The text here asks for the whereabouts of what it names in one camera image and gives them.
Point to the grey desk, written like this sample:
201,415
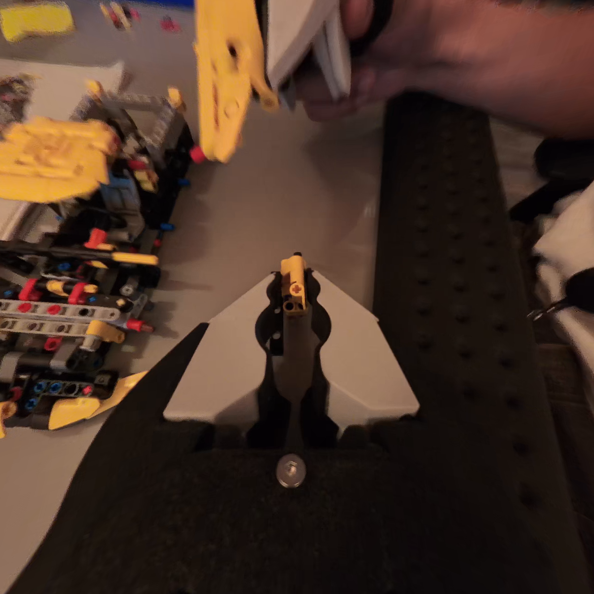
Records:
278,195

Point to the black office chair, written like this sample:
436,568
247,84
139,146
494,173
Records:
557,162

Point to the yellow black brick subassembly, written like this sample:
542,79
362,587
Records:
294,283

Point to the red pin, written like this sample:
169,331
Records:
196,154

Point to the partly built yellow toy car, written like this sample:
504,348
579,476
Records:
51,157

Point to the small yellow curved panel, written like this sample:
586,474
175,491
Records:
222,130

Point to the yellow wheel arch panel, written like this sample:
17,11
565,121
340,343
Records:
222,37

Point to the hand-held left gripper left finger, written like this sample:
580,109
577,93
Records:
218,371

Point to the yellow paper scrap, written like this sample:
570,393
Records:
35,21

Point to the pile of small coloured pins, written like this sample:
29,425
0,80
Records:
120,14

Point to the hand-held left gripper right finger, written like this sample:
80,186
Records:
366,371

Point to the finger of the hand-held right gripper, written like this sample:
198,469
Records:
292,37

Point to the person's right hand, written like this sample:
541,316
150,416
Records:
417,60

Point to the black perforated foam pad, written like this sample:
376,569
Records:
441,278

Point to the instruction booklet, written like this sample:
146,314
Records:
60,88

